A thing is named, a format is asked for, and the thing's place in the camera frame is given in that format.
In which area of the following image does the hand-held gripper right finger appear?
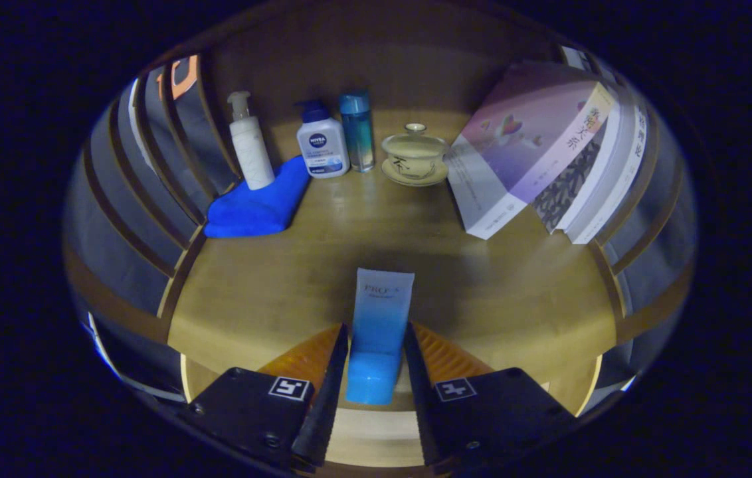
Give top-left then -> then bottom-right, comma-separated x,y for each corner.
404,322 -> 576,469

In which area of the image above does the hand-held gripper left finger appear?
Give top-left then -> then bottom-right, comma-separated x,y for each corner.
177,323 -> 350,469

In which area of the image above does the blue cosmetic tube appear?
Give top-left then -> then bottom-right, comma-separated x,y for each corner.
345,268 -> 415,406

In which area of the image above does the wooden countertop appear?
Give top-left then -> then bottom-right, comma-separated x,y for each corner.
167,110 -> 619,416

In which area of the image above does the wooden cabinet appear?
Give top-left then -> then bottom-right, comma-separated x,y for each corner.
62,3 -> 699,475

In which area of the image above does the blue folded cloth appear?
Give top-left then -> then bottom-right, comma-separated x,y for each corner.
203,155 -> 312,238

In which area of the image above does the beige lidded tea cup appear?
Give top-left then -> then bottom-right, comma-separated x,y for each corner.
381,123 -> 450,187

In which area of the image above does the white bottle with blue cap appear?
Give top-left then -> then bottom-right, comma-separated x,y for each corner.
295,100 -> 351,179

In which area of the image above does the dark patterned book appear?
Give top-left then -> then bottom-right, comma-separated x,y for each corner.
532,136 -> 606,233

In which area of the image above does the white pump bottle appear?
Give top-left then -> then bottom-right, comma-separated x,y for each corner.
227,91 -> 276,191

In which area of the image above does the teal blue bottle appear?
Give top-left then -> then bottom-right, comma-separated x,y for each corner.
339,92 -> 376,173

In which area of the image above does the purple and white book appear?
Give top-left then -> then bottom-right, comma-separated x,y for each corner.
446,62 -> 618,240

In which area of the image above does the thick white book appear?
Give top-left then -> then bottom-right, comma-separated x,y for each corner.
569,110 -> 649,245

